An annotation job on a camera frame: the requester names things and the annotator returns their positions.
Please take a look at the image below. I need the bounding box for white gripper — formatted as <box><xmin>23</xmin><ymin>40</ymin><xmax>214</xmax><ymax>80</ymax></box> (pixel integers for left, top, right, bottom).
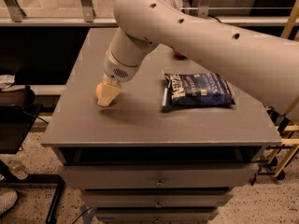
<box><xmin>97</xmin><ymin>50</ymin><xmax>140</xmax><ymax>106</ymax></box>

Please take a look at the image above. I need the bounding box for orange fruit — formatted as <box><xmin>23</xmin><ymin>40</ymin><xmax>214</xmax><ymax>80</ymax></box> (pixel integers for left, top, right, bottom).
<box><xmin>95</xmin><ymin>83</ymin><xmax>102</xmax><ymax>99</ymax></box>

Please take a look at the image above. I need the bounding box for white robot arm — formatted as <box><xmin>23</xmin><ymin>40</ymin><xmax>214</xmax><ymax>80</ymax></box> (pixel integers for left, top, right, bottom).
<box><xmin>98</xmin><ymin>0</ymin><xmax>299</xmax><ymax>121</ymax></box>

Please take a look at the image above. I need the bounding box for blue chip bag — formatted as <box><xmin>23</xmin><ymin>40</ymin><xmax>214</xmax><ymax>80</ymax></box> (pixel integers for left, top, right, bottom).
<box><xmin>163</xmin><ymin>73</ymin><xmax>235</xmax><ymax>107</ymax></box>

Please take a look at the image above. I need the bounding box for red apple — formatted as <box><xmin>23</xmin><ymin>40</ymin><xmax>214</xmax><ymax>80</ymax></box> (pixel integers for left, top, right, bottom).
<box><xmin>173</xmin><ymin>49</ymin><xmax>186</xmax><ymax>59</ymax></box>

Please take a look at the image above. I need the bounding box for grey drawer cabinet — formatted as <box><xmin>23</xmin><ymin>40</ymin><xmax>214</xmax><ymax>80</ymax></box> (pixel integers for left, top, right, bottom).
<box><xmin>42</xmin><ymin>28</ymin><xmax>280</xmax><ymax>224</ymax></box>

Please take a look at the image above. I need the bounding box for black side table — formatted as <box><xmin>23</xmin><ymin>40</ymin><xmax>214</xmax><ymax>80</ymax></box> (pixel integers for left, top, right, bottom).
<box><xmin>0</xmin><ymin>86</ymin><xmax>65</xmax><ymax>224</ymax></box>

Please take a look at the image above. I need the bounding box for metal railing with glass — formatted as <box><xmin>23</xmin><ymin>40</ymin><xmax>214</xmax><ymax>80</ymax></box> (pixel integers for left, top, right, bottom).
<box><xmin>0</xmin><ymin>0</ymin><xmax>295</xmax><ymax>23</ymax></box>

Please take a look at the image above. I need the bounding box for white shoe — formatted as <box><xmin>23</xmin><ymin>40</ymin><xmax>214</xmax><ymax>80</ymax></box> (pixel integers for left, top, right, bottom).
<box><xmin>0</xmin><ymin>189</ymin><xmax>18</xmax><ymax>216</ymax></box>

